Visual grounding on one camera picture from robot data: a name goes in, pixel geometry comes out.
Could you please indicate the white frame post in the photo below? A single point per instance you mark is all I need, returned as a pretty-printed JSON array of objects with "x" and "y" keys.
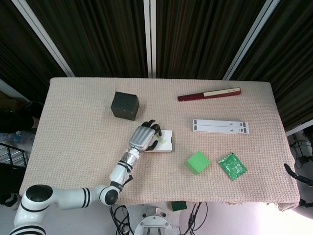
[
  {"x": 46, "y": 41},
  {"x": 249, "y": 41},
  {"x": 149, "y": 36}
]

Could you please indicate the flat white cardboard box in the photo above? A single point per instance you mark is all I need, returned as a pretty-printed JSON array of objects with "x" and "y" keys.
[{"x": 167, "y": 148}]

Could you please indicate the green foil packet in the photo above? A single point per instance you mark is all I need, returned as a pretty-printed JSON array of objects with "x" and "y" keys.
[{"x": 232, "y": 166}]

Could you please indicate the dark pleated curtain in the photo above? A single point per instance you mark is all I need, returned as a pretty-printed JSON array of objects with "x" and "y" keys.
[
  {"x": 19, "y": 56},
  {"x": 97, "y": 36},
  {"x": 200, "y": 36},
  {"x": 288, "y": 61}
]

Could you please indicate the small pale green piece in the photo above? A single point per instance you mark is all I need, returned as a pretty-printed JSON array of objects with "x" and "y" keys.
[{"x": 162, "y": 140}]

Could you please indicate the bright green cube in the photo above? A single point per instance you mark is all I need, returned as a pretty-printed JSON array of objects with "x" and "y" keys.
[{"x": 198, "y": 161}]

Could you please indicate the clear plastic water bottle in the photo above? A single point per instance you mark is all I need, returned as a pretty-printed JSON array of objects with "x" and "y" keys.
[
  {"x": 6, "y": 137},
  {"x": 24, "y": 136}
]

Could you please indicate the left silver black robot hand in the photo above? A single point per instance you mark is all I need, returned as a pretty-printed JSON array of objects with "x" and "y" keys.
[{"x": 141, "y": 135}]

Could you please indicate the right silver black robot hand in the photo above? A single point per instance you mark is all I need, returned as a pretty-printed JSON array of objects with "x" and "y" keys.
[{"x": 297, "y": 175}]

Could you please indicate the brown cardboard box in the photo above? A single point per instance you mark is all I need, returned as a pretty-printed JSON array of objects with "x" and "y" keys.
[{"x": 6, "y": 99}]

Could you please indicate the black cube box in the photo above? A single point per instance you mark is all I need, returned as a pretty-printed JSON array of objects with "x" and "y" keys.
[{"x": 124, "y": 102}]

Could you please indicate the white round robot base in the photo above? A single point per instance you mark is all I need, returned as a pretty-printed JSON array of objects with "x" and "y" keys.
[{"x": 154, "y": 222}]

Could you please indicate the black metal rack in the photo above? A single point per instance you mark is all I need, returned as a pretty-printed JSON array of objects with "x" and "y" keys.
[{"x": 12, "y": 156}]

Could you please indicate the dark green sponge block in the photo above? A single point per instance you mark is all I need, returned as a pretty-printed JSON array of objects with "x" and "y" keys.
[{"x": 179, "y": 206}]

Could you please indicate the beige woven tablecloth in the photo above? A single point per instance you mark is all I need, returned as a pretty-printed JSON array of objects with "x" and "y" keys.
[{"x": 73, "y": 122}]

